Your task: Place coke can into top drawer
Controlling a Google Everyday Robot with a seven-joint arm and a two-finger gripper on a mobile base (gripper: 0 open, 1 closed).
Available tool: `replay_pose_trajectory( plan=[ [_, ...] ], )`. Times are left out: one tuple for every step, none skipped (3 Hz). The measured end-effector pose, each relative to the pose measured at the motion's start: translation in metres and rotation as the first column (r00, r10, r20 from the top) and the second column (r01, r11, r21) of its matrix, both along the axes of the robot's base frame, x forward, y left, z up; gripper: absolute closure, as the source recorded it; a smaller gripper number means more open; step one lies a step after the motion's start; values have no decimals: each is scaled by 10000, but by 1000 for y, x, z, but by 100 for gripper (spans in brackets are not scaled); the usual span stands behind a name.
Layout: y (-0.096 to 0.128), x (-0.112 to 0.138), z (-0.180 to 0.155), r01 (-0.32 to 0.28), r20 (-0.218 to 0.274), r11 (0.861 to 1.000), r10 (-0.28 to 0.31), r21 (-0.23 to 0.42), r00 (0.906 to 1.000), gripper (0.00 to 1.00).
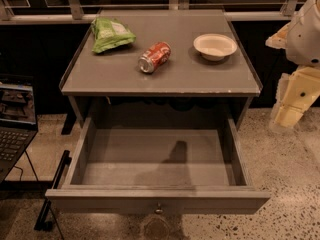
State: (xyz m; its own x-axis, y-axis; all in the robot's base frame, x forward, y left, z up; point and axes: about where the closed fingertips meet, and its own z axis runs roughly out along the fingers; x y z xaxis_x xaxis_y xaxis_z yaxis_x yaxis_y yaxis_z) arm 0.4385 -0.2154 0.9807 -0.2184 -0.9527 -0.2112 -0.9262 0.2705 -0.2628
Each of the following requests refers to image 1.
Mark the black laptop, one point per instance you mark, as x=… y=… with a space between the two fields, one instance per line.
x=18 y=120

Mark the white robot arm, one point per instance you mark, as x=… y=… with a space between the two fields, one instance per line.
x=300 y=38

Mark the white bowl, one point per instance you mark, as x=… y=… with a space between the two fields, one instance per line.
x=215 y=47

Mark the green chip bag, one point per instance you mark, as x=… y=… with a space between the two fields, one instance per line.
x=110 y=34

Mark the red coke can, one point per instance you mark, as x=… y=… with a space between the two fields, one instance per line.
x=153 y=57

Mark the open grey top drawer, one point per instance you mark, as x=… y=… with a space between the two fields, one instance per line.
x=130 y=170

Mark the metal drawer knob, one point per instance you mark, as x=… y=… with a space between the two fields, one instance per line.
x=159 y=210

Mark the metal window railing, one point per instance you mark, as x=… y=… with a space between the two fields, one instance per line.
x=83 y=11

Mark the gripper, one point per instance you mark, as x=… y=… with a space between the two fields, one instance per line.
x=304 y=37

